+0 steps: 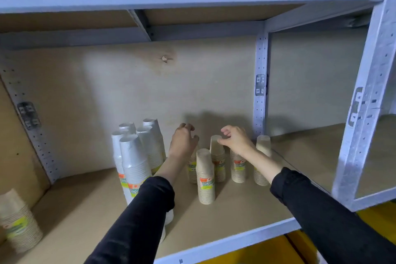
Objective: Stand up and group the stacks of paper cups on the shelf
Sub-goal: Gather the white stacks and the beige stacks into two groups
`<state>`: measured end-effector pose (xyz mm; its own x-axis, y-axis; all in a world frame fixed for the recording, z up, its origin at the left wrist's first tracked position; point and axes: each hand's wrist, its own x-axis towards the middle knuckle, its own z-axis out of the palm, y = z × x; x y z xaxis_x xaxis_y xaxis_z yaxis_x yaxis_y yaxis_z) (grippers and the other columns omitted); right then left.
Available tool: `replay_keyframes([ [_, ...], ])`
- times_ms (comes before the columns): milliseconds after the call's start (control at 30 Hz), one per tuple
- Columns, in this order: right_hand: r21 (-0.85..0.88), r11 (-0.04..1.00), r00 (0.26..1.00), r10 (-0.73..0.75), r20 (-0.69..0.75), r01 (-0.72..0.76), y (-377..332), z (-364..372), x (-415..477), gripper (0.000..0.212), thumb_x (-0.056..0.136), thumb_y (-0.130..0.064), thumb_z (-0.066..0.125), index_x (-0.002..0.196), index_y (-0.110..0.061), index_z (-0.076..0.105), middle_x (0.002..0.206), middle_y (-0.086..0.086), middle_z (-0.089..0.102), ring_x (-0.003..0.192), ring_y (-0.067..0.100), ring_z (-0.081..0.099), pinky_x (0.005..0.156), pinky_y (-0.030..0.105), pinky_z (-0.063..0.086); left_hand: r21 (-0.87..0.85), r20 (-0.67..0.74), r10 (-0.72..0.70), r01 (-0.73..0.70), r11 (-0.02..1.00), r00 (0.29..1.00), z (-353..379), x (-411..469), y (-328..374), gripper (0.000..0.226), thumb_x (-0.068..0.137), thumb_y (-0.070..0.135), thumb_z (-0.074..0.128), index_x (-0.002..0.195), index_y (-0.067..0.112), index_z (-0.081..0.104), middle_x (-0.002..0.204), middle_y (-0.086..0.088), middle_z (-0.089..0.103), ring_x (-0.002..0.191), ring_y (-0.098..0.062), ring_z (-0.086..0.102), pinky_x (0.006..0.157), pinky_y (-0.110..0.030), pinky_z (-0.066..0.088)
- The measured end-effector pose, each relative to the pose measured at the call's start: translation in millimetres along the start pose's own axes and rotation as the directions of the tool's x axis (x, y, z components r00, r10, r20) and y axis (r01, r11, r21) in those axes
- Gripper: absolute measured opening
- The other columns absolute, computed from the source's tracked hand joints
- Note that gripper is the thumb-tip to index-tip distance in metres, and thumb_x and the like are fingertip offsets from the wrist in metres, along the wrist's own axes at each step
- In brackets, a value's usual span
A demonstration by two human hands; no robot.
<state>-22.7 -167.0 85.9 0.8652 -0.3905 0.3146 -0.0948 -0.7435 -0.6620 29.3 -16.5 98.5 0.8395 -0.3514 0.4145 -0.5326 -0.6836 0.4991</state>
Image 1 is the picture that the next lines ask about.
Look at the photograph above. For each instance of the person's right hand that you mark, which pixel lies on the person's right hand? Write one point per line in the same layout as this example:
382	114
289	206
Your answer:
236	141

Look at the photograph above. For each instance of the stack of beige paper cups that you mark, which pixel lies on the stack of beige paper cups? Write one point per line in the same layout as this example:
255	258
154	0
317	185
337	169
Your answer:
238	169
205	180
192	171
218	161
263	144
21	226

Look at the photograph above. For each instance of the white metal shelf wooden boards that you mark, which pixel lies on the white metal shelf wooden boards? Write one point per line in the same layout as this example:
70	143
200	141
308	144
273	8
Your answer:
77	211

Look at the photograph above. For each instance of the person's left forearm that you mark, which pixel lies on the person's left forearm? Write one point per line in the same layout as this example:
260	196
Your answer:
136	226

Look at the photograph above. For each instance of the person's left hand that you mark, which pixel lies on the person's left hand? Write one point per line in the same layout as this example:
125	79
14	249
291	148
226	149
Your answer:
182	144

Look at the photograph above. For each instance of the grey upright joint plate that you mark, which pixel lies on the grey upright joint plate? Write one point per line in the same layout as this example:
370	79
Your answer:
260	85
359	106
28	115

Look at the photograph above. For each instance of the stack of white plastic cups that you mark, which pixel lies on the stack of white plastic cups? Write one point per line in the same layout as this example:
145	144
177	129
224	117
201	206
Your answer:
134	164
150	149
127	126
117	149
153	127

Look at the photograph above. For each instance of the person's right forearm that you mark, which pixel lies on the person's right forearm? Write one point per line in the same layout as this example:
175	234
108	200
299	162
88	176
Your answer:
325	217

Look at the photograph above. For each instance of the metal bolt head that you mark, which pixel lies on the metal bolt head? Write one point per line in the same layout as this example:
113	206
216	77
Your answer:
164	59

